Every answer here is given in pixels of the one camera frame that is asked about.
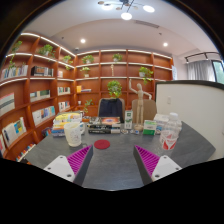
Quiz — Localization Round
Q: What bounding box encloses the green white small box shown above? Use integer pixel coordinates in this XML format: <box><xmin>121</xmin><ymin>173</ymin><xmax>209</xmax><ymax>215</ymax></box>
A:
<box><xmin>143</xmin><ymin>120</ymin><xmax>157</xmax><ymax>135</ymax></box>

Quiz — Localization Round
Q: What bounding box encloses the dark blue office chair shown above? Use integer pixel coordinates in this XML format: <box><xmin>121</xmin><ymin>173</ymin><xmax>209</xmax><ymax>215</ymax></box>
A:
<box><xmin>98</xmin><ymin>98</ymin><xmax>124</xmax><ymax>123</ymax></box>

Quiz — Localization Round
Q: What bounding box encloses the round red coaster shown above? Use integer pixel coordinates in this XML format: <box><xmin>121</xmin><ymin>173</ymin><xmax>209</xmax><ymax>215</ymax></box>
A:
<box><xmin>94</xmin><ymin>139</ymin><xmax>110</xmax><ymax>149</ymax></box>

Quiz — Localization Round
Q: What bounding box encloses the ceiling chandelier lamp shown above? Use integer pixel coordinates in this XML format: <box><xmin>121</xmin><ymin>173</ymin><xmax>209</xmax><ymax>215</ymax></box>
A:
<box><xmin>97</xmin><ymin>0</ymin><xmax>155</xmax><ymax>21</ymax></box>

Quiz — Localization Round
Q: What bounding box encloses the stack of colourful books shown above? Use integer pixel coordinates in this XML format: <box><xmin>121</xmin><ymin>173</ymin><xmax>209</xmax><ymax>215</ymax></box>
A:
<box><xmin>51</xmin><ymin>112</ymin><xmax>82</xmax><ymax>137</ymax></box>

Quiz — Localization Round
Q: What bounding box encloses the white plastic cup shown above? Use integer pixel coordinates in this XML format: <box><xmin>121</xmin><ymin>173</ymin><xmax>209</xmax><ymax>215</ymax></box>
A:
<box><xmin>64</xmin><ymin>122</ymin><xmax>85</xmax><ymax>147</ymax></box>

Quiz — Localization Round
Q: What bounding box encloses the potted green plant centre shelf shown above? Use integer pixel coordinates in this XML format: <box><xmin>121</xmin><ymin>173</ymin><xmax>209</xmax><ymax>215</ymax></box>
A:
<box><xmin>107</xmin><ymin>80</ymin><xmax>122</xmax><ymax>98</ymax></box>

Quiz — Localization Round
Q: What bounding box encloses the wooden artist mannequin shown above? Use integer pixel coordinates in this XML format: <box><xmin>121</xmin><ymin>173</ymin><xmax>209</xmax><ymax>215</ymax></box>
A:
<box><xmin>129</xmin><ymin>80</ymin><xmax>152</xmax><ymax>131</ymax></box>

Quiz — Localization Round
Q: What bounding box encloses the stack of dark books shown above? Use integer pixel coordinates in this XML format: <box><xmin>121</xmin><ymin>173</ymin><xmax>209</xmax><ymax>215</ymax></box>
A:
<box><xmin>87</xmin><ymin>117</ymin><xmax>121</xmax><ymax>134</ymax></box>

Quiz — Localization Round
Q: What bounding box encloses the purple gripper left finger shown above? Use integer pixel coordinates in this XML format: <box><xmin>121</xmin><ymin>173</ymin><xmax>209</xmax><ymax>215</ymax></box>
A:
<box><xmin>44</xmin><ymin>145</ymin><xmax>93</xmax><ymax>186</ymax></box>

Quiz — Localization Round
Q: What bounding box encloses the clear water bottle red label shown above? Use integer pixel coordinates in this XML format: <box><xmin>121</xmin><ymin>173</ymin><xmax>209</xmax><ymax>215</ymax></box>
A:
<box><xmin>159</xmin><ymin>112</ymin><xmax>181</xmax><ymax>151</ymax></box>

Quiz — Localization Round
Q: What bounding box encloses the grey window curtain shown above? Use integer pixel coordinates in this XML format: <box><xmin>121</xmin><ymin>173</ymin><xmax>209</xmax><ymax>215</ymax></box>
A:
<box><xmin>187</xmin><ymin>60</ymin><xmax>215</xmax><ymax>82</ymax></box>

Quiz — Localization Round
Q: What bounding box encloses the wooden wall bookshelf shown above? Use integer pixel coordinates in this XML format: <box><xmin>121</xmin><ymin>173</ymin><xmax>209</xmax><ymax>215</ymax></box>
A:
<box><xmin>0</xmin><ymin>33</ymin><xmax>173</xmax><ymax>160</ymax></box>

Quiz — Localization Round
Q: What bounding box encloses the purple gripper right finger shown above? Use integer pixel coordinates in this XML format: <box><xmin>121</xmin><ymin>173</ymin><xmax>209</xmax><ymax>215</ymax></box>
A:
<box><xmin>133</xmin><ymin>145</ymin><xmax>181</xmax><ymax>185</ymax></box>

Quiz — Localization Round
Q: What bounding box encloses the green white carton box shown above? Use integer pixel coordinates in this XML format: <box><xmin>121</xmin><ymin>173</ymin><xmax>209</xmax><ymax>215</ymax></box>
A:
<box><xmin>124</xmin><ymin>110</ymin><xmax>133</xmax><ymax>130</ymax></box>

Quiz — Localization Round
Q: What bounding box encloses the white tissue box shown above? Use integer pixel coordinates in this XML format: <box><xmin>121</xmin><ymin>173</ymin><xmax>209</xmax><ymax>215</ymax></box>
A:
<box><xmin>154</xmin><ymin>114</ymin><xmax>169</xmax><ymax>134</ymax></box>

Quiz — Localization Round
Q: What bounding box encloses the white partition panel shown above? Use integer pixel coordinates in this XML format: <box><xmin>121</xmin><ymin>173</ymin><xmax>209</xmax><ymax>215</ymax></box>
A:
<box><xmin>155</xmin><ymin>80</ymin><xmax>224</xmax><ymax>159</ymax></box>

